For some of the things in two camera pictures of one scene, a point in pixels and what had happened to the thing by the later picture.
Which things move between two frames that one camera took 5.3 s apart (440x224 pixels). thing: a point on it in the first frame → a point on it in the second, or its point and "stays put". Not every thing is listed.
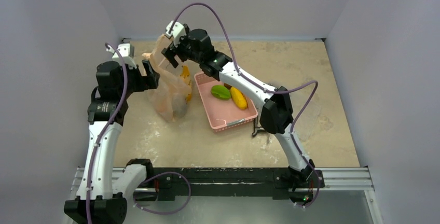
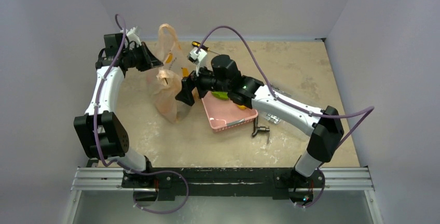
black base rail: x=165 y=183 stays put
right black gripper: x=172 y=52 → x=192 y=87
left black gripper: x=150 y=80 → x=149 y=60
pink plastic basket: x=222 y=114 stays put
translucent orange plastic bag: x=172 y=96 stays put
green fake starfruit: x=220 y=92 stays put
